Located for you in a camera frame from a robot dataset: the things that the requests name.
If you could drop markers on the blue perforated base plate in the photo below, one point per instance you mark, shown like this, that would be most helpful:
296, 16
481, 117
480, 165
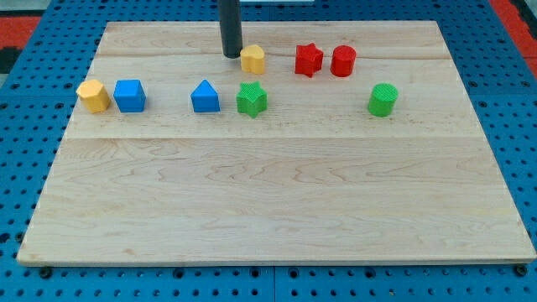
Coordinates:
39, 94

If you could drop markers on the yellow heart block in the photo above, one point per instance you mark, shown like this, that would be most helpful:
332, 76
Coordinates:
253, 59

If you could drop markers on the blue cube block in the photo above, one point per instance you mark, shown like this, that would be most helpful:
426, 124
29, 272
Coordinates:
129, 95

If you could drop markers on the green cylinder block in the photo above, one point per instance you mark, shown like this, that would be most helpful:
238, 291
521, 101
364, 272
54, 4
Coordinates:
382, 99

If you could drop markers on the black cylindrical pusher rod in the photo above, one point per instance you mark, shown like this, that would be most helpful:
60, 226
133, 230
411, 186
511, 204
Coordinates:
230, 22

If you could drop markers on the green star block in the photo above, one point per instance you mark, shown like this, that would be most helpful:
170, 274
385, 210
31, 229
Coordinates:
251, 99

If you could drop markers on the red cylinder block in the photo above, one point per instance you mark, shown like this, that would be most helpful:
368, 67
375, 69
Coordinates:
343, 60

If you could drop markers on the blue triangle block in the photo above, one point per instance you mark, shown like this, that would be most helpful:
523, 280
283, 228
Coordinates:
205, 98

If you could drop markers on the yellow hexagon block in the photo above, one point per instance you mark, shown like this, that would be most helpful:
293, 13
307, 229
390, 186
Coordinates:
93, 96

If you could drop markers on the wooden board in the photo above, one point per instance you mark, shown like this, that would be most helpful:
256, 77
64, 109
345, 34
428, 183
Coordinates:
315, 179

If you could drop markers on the red star block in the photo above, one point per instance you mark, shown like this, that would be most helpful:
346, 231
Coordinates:
308, 59

